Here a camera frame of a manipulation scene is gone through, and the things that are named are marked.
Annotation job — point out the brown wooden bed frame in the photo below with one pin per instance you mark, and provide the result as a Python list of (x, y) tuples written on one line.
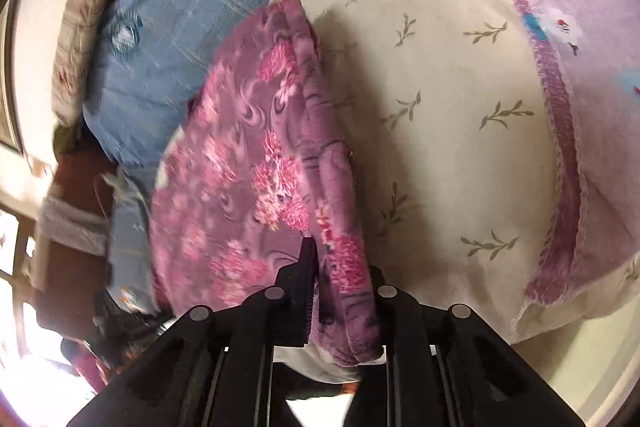
[(75, 277)]

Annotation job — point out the light blue cloth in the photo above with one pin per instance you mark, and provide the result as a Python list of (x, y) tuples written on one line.
[(127, 247)]

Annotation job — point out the beige floral pillow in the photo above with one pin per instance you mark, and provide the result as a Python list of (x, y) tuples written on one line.
[(85, 7)]

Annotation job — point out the white cloth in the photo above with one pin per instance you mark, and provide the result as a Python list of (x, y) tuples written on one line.
[(70, 224)]

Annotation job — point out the cream leaf-print quilt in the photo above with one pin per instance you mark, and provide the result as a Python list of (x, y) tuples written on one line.
[(425, 82)]

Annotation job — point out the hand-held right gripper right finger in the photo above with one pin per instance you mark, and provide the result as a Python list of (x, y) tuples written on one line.
[(395, 322)]

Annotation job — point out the purple towel blanket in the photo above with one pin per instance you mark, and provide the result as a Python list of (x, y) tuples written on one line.
[(590, 57)]

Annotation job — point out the pink floral garment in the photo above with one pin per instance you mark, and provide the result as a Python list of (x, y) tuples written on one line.
[(260, 147)]

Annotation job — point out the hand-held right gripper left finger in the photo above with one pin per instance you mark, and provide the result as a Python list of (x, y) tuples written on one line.
[(299, 297)]

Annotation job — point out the person's magenta clothing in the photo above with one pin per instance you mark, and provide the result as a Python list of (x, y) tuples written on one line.
[(87, 367)]

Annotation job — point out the window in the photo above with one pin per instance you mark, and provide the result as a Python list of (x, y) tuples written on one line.
[(15, 287)]

